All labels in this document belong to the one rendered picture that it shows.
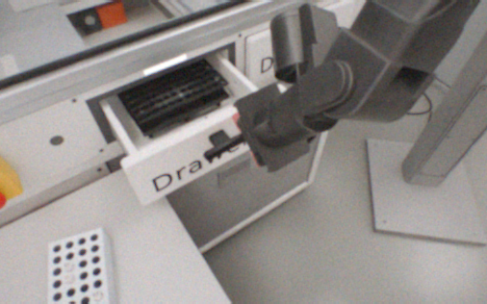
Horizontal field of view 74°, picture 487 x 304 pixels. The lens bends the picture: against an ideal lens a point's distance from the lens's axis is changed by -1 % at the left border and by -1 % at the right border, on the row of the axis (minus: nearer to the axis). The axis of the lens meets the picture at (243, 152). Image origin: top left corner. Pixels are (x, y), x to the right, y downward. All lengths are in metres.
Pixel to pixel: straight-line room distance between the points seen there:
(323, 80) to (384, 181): 1.38
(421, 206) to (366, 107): 1.37
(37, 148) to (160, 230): 0.24
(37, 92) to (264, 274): 1.05
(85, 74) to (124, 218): 0.26
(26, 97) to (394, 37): 0.48
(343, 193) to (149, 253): 1.13
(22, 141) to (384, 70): 0.53
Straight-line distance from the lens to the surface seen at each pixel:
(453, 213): 1.68
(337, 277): 1.40
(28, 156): 0.64
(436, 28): 0.27
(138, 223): 0.62
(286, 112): 0.32
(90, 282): 0.56
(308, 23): 0.34
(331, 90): 0.26
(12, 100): 0.57
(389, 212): 1.55
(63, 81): 0.56
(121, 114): 0.68
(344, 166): 1.66
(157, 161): 0.49
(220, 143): 0.49
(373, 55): 0.26
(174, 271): 0.57
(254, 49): 0.68
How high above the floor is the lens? 1.29
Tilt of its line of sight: 52 degrees down
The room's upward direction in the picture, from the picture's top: straight up
